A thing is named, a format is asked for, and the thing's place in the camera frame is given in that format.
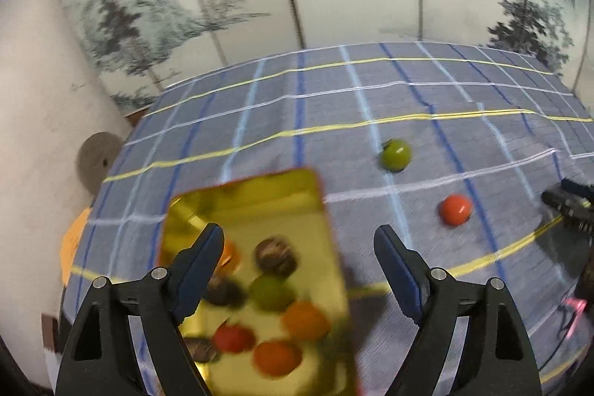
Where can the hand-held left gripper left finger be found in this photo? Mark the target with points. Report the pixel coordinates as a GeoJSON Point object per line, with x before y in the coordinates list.
{"type": "Point", "coordinates": [197, 280]}

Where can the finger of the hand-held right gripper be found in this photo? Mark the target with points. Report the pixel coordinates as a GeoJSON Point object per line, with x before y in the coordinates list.
{"type": "Point", "coordinates": [573, 210]}

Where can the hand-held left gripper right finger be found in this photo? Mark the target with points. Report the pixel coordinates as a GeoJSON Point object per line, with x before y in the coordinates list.
{"type": "Point", "coordinates": [399, 280]}

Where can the orange round fruit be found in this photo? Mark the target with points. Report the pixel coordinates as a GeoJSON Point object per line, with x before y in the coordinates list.
{"type": "Point", "coordinates": [455, 210]}
{"type": "Point", "coordinates": [277, 359]}
{"type": "Point", "coordinates": [306, 321]}
{"type": "Point", "coordinates": [230, 255]}

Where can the gold and red tin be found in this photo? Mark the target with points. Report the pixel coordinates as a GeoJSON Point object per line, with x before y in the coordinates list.
{"type": "Point", "coordinates": [278, 210]}

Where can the green round fruit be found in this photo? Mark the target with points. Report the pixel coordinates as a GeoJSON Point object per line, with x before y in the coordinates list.
{"type": "Point", "coordinates": [272, 293]}
{"type": "Point", "coordinates": [396, 154]}

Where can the dark brown round fruit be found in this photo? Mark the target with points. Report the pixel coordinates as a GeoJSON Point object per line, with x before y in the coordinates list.
{"type": "Point", "coordinates": [204, 352]}
{"type": "Point", "coordinates": [276, 257]}
{"type": "Point", "coordinates": [226, 292]}

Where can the red round fruit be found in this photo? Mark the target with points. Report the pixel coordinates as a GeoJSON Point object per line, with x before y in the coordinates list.
{"type": "Point", "coordinates": [234, 338]}

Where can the orange fabric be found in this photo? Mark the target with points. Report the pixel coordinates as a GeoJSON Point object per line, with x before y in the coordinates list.
{"type": "Point", "coordinates": [74, 243]}

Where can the brown wooden furniture edge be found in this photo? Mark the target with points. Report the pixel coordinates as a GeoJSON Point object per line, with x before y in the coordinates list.
{"type": "Point", "coordinates": [50, 331]}

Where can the grey round disc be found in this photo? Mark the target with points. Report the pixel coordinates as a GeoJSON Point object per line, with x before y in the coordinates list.
{"type": "Point", "coordinates": [95, 161]}

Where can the blue plaid tablecloth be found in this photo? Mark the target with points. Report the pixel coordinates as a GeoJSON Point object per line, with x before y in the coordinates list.
{"type": "Point", "coordinates": [325, 108]}

